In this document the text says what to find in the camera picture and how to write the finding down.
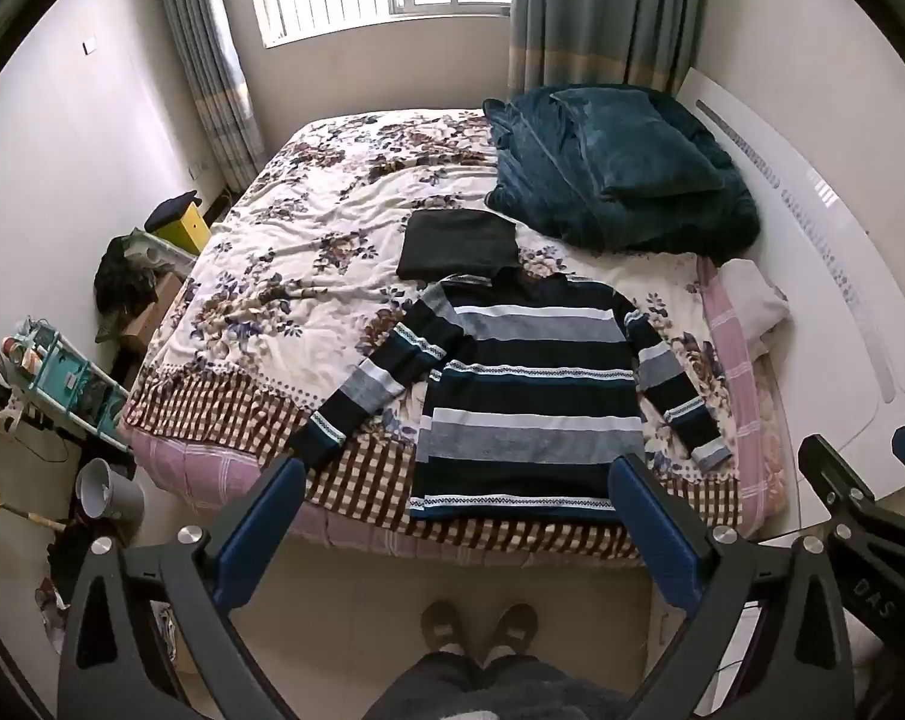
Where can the cardboard box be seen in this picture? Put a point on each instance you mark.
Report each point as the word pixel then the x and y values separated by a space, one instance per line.
pixel 149 322

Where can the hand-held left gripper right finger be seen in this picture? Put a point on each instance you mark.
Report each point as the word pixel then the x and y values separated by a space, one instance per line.
pixel 651 525

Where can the pink checkered bed sheet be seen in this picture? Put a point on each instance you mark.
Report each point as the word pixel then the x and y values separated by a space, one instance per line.
pixel 730 330

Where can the white crumpled cloth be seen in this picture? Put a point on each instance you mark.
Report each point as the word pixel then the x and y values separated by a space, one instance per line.
pixel 756 304

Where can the black hat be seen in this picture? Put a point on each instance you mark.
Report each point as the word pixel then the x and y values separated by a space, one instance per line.
pixel 171 206

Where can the teal plush pillow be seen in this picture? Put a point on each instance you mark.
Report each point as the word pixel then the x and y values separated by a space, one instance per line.
pixel 632 142

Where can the floral checkered bedspread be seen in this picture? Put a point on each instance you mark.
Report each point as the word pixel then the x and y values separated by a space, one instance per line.
pixel 310 187

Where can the striped knit sweater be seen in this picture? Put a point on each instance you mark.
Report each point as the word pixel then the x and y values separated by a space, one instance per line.
pixel 527 405

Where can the grey bucket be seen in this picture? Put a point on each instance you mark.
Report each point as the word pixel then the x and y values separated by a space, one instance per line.
pixel 115 495

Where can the dark bag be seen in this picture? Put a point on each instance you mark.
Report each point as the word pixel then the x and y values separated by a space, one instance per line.
pixel 122 285

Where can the white bed headboard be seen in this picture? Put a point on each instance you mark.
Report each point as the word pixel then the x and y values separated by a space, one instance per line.
pixel 820 255

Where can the teal plush blanket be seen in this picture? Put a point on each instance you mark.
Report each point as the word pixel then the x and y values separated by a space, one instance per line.
pixel 647 221

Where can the dark folded garment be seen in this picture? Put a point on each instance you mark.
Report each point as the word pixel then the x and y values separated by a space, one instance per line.
pixel 456 244

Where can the pale plastic crate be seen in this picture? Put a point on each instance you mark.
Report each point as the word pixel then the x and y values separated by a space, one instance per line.
pixel 160 251

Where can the grey-blue curtain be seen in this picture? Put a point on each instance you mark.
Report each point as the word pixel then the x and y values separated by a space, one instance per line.
pixel 209 52
pixel 602 7

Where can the yellow box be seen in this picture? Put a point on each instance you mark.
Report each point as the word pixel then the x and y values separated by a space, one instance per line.
pixel 186 232

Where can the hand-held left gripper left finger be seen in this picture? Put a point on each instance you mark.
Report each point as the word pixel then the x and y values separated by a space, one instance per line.
pixel 261 525

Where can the teal storage rack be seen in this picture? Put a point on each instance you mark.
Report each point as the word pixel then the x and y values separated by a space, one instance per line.
pixel 77 382

